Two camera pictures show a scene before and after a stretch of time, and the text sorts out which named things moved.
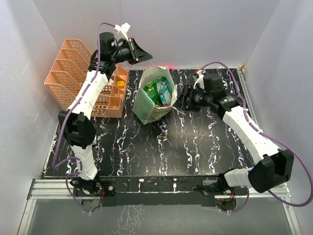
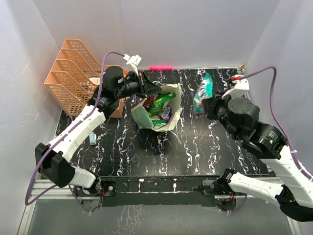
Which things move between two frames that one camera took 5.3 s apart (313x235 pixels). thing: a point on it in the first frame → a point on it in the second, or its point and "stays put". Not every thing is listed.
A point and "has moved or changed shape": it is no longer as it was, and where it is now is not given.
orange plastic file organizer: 68,73 stays put
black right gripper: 182,102 → 210,104
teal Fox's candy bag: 165,91 → 206,91
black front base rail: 162,190 stays put
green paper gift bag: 144,108 → 141,115
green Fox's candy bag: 151,88 has moved or changed shape
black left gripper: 136,53 → 146,86
